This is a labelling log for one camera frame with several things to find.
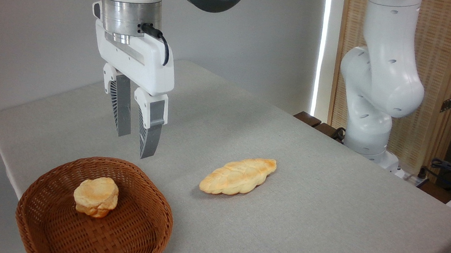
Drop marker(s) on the brown woven wicker basket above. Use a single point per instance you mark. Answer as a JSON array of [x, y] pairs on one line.
[[131, 225]]

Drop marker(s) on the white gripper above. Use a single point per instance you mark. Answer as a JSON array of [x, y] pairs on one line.
[[132, 60]]

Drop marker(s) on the round golden bread roll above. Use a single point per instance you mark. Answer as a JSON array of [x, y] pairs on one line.
[[95, 196]]

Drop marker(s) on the white power strip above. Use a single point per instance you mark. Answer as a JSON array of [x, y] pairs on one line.
[[414, 180]]

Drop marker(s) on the long braided bread loaf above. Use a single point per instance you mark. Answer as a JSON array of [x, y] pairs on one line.
[[237, 176]]

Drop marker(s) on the wooden bamboo folding screen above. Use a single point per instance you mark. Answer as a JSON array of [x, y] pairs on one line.
[[443, 49]]

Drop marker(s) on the grey tablecloth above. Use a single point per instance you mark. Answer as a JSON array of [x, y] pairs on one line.
[[281, 233]]

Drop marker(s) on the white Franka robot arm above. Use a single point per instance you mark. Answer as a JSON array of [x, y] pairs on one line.
[[381, 76]]

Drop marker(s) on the dark brown wooden board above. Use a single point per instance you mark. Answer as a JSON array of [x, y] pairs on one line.
[[308, 118]]

